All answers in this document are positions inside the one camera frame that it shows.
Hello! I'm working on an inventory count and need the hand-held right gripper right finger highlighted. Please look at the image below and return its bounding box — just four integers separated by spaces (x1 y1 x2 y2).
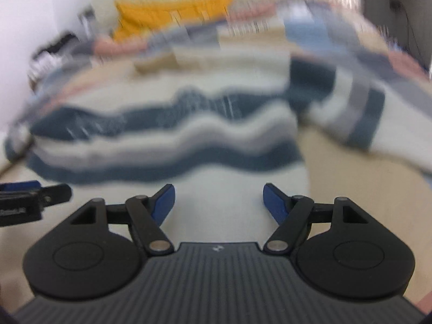
262 182 370 255

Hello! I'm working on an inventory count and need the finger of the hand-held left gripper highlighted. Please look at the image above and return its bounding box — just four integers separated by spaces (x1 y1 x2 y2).
35 184 72 207
0 180 42 194

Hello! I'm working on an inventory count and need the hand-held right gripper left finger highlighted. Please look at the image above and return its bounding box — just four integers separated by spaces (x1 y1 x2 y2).
69 184 176 256

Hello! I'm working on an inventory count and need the cream and blue striped sweater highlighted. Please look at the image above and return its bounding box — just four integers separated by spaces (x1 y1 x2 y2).
5 50 432 245

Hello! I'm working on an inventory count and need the patchwork blanket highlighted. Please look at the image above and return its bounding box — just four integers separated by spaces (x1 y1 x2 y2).
0 0 432 311

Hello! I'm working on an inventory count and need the white ruffled cloth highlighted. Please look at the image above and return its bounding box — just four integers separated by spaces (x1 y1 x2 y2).
29 53 65 82

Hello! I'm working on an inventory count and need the dark cloth pile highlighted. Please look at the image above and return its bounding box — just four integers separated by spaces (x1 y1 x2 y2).
32 32 82 62

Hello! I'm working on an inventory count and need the pink and grey bolster pillow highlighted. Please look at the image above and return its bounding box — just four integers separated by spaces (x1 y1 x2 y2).
94 3 281 55

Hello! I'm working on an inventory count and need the yellow pillow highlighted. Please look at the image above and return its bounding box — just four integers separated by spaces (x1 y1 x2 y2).
113 0 234 43

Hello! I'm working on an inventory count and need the black wall cable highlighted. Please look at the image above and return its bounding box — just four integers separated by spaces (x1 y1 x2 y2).
389 0 417 56

